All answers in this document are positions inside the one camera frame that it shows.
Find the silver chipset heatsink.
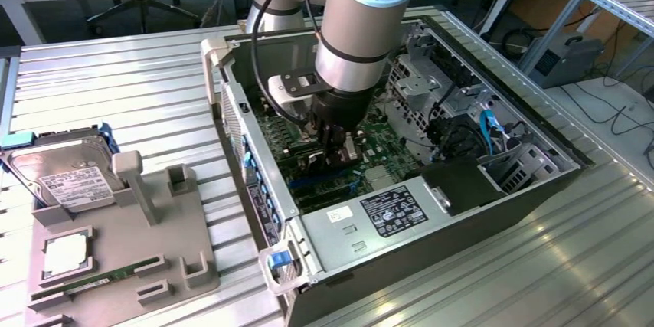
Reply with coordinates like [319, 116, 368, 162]
[366, 168, 404, 187]

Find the blue data wire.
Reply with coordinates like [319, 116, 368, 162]
[479, 108, 516, 155]

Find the black expansion slot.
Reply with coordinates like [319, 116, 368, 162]
[299, 191, 362, 211]
[294, 183, 359, 201]

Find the black coiled cable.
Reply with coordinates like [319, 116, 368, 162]
[502, 28, 536, 55]

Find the black plastic air shroud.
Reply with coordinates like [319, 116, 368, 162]
[406, 156, 504, 217]

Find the black office chair base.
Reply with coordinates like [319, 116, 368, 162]
[84, 0, 201, 36]

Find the silver CPU chip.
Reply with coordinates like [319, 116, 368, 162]
[41, 233, 91, 280]

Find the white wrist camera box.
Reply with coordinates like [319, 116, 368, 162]
[267, 69, 330, 114]

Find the black floor cable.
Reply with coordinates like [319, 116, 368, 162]
[559, 74, 654, 139]

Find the grey parts rack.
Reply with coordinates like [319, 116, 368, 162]
[24, 152, 221, 327]

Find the blue expansion slot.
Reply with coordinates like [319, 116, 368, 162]
[288, 176, 334, 190]

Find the green RAM stick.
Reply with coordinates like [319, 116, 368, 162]
[31, 260, 157, 303]

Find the silver disk bay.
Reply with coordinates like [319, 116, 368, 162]
[478, 142, 583, 196]

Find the silver metal drive cage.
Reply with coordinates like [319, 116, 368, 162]
[383, 22, 512, 159]

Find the aluminium slat table frame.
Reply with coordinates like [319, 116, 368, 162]
[530, 0, 654, 87]

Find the low-profile graphics card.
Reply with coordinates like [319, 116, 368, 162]
[291, 137, 364, 175]

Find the open grey PC case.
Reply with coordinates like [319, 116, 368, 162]
[200, 5, 597, 319]

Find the grey equipment box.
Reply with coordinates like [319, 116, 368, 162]
[526, 35, 607, 90]

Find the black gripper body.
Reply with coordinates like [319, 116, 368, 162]
[308, 88, 370, 132]

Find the silver power supply unit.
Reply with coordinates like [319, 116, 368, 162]
[299, 178, 454, 282]

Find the hard disk drive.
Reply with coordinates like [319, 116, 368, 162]
[0, 123, 124, 214]

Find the green motherboard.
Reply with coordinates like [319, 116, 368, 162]
[254, 85, 426, 216]

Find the black wire bundle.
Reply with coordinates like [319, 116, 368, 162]
[427, 114, 486, 159]

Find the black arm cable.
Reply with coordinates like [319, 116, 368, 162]
[248, 0, 311, 127]

